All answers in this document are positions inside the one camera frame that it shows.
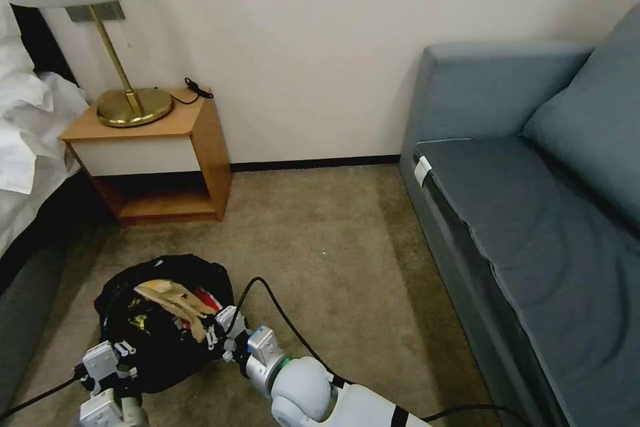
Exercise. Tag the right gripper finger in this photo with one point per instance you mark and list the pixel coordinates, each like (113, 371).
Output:
(229, 350)
(212, 335)

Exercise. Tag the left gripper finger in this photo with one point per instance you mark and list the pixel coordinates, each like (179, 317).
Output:
(129, 373)
(125, 347)

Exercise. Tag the trash bin black bag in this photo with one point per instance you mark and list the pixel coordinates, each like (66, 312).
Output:
(155, 364)

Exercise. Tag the tan paper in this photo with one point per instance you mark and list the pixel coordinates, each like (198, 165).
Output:
(172, 297)

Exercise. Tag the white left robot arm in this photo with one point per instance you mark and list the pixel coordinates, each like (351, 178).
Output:
(112, 409)

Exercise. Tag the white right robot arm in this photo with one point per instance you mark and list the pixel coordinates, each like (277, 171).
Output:
(305, 387)

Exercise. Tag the black wrapper yellow print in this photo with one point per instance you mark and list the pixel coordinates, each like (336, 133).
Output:
(137, 317)

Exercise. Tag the red wrapper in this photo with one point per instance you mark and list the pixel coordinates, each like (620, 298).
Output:
(209, 300)

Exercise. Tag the wooden nightstand white drawer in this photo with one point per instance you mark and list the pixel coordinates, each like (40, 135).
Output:
(211, 157)

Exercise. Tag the brass table lamp white shade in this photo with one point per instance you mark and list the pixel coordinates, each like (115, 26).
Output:
(134, 110)

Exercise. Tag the white duvet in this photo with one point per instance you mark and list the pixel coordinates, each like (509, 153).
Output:
(30, 122)

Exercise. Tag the white sofa label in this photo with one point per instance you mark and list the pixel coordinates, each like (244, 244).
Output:
(423, 171)

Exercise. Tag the blue fabric sofa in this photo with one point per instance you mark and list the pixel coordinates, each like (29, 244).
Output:
(525, 247)

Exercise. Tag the dark headboard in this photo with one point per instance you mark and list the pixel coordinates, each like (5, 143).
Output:
(55, 46)

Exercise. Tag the white pillow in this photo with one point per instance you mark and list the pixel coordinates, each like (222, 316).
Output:
(11, 41)

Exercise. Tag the blue sofa cushion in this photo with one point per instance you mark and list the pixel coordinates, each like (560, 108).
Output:
(595, 137)

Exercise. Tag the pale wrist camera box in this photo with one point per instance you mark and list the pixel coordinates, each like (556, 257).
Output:
(100, 359)
(229, 319)

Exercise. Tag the grey wall switch plate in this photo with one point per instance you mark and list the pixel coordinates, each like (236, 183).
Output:
(111, 12)

